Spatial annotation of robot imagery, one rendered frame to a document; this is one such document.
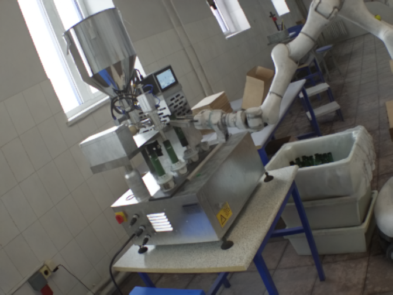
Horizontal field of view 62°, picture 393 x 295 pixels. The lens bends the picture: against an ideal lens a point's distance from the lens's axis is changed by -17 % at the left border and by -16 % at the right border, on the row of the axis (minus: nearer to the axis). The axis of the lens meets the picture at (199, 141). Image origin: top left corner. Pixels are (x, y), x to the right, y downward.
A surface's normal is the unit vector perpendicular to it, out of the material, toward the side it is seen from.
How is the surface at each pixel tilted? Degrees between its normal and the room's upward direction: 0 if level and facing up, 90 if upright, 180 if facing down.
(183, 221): 90
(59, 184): 90
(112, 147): 90
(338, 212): 96
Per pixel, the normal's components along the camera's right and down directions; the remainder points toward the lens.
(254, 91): -0.44, 0.42
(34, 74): 0.80, -0.22
